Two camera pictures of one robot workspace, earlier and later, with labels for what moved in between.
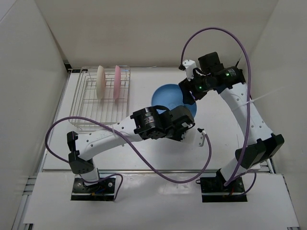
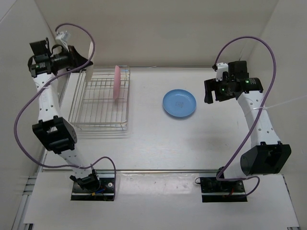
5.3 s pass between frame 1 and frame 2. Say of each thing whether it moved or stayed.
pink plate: stayed
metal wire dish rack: stayed
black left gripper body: moved
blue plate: moved
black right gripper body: moved
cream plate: moved
